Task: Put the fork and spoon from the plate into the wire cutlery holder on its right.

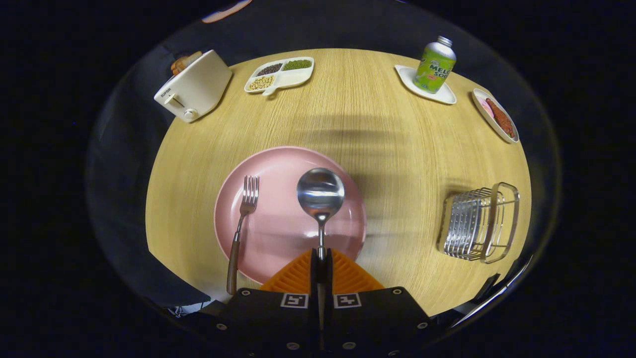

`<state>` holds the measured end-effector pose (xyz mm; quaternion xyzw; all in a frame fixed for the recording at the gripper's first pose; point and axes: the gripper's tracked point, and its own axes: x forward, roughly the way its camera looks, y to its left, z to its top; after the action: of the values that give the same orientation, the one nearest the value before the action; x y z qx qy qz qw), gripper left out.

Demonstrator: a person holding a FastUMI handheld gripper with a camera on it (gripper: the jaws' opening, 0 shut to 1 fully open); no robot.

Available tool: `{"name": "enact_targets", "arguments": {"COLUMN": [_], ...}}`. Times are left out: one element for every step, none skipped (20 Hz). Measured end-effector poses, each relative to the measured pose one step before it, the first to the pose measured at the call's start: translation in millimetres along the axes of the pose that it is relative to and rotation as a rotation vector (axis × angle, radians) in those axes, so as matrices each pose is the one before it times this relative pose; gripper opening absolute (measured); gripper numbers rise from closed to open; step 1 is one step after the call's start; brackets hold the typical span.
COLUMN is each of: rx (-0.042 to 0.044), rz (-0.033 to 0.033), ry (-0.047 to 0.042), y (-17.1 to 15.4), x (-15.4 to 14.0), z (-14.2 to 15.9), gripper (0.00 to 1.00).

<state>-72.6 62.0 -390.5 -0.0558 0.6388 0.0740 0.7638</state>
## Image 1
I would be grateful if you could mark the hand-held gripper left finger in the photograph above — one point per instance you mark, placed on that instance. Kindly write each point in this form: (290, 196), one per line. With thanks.
(314, 278)

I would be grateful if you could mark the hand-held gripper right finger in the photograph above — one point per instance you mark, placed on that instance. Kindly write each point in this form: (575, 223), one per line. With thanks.
(328, 278)

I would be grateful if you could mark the pink plate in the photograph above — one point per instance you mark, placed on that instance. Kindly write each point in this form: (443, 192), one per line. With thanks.
(283, 228)

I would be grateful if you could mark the white divided dish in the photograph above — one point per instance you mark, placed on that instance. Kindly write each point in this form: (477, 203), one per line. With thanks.
(293, 78)

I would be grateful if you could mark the yellow soybeans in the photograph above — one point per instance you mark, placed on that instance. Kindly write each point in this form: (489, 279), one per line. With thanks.
(261, 82)

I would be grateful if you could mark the dark red beans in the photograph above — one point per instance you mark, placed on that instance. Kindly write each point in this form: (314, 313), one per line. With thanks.
(269, 69)

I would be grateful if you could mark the green mung beans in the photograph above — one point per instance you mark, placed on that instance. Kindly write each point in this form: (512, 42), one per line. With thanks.
(297, 64)

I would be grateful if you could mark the small white coaster tray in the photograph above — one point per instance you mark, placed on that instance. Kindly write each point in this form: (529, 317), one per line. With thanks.
(407, 77)

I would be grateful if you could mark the white toaster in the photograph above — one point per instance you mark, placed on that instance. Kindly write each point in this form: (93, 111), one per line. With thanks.
(198, 84)

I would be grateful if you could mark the white oval dish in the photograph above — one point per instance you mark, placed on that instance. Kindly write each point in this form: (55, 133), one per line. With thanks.
(481, 99)

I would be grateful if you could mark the red meat strip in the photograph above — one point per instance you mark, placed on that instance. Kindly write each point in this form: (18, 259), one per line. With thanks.
(502, 119)

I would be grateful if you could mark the green drink bottle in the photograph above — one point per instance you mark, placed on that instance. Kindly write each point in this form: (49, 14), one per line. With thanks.
(435, 67)

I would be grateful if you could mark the toasted bread slices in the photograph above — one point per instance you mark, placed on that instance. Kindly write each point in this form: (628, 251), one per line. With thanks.
(185, 61)

